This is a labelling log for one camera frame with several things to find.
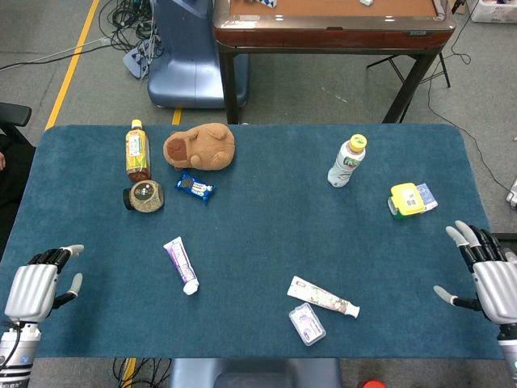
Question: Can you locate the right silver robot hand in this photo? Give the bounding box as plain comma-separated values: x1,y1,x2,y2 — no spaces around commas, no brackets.
433,220,517,327

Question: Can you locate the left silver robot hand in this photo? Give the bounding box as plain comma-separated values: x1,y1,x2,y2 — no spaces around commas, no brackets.
3,243,85,323

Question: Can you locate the purple white tube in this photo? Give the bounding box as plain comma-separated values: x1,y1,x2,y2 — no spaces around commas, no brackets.
163,236,200,296

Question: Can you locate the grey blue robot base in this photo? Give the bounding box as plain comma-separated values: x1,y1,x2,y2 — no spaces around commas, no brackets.
168,357,343,388

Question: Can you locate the floral white tube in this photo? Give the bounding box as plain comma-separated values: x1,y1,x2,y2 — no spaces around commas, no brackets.
287,276,361,319

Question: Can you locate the white drink bottle yellow cap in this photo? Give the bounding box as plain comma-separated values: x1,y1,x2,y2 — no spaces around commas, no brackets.
326,133,368,189

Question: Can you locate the small blue white card box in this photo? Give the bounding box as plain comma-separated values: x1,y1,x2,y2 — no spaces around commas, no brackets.
415,182,439,212

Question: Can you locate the yellow and green lidded box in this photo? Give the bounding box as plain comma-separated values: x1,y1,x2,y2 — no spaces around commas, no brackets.
387,182,427,221

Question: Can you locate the glass seed jar black lid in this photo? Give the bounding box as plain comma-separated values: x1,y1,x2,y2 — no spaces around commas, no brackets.
122,179,166,213

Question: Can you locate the tea bottle with yellow label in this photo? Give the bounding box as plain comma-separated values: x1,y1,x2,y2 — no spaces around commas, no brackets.
124,119,152,182

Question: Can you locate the black chair armrest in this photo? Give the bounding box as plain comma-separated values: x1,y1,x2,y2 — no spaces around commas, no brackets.
0,102,32,134

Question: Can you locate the blue cookie pack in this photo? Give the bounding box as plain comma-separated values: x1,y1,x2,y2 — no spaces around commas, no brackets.
174,170,217,205

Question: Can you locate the clear case with purple label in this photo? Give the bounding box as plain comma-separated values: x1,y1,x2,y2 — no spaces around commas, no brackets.
288,302,327,347

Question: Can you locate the black folding stand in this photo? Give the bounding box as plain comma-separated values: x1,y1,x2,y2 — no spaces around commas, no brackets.
366,51,452,89

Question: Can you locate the brown capybara plush toy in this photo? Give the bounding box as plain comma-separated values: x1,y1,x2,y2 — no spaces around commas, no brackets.
162,122,236,171

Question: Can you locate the blue carpet table mat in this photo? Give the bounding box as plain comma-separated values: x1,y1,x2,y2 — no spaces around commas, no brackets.
0,123,515,361

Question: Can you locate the blue power strip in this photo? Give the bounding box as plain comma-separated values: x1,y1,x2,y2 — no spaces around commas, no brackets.
122,38,165,80

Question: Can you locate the blue machine base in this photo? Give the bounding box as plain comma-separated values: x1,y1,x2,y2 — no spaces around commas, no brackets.
146,0,250,110

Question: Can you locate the white storage box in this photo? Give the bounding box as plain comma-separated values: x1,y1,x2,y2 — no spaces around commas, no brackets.
470,0,517,23

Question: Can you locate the brown wooden game table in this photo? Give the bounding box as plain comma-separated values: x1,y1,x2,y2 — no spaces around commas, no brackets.
212,0,457,124

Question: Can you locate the cable bundle under table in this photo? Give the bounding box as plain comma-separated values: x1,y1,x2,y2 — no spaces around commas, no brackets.
111,357,173,388

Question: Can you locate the black floor cable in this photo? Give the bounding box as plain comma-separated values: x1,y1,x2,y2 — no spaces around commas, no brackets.
427,76,512,195

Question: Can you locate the white floor cable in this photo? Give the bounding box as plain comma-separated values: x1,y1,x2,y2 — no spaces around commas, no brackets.
0,36,111,73

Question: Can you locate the black cable tangle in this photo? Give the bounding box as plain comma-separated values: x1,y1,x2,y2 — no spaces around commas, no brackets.
99,0,162,53

